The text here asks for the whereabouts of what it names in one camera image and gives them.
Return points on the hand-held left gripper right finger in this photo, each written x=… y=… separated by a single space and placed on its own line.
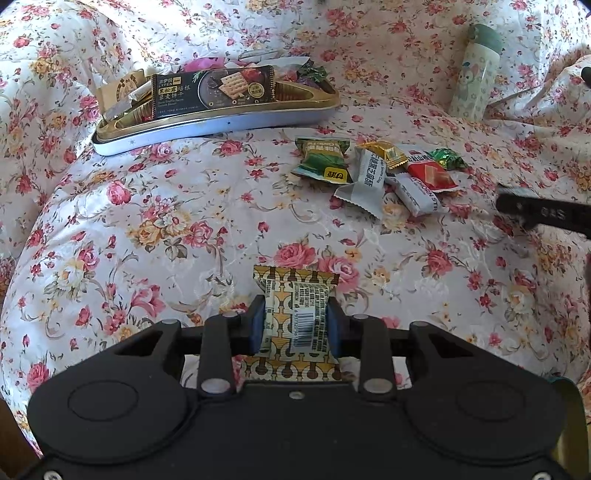
x=335 y=327

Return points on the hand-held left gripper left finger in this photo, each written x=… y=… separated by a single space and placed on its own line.
x=256 y=325

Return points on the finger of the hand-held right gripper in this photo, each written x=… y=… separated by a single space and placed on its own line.
x=515 y=203

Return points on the gold patterned snack packet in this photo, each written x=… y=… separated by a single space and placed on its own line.
x=295 y=295

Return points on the green foil candy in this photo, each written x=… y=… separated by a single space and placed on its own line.
x=445 y=159
x=314 y=71

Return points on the red snack packet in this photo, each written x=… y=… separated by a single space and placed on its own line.
x=431 y=179

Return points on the white snack packet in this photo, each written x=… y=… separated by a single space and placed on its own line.
x=415 y=197

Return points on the gold foil candy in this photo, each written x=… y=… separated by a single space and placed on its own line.
x=385 y=154

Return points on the grey snack packet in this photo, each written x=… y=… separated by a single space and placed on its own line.
x=364 y=187

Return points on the green snack packet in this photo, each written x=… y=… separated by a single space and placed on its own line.
x=318 y=161

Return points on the blue oval tin box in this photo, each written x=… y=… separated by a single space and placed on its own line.
x=231 y=128

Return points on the pale green patterned bottle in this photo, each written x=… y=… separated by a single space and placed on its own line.
x=475 y=78

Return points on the floral blanket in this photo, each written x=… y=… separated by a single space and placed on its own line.
x=138 y=207

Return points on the tin lid with yellow inside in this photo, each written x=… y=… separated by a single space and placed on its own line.
x=570 y=415

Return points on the black cracker packet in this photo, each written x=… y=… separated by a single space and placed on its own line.
x=207 y=90

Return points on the purple foil candy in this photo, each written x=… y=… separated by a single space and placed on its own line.
x=307 y=81

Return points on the pink wrapper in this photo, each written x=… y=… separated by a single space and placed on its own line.
x=207 y=64

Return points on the white wrapper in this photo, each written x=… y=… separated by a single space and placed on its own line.
x=268 y=60

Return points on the brown kraft snack packet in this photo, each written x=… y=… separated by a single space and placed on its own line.
x=121 y=88

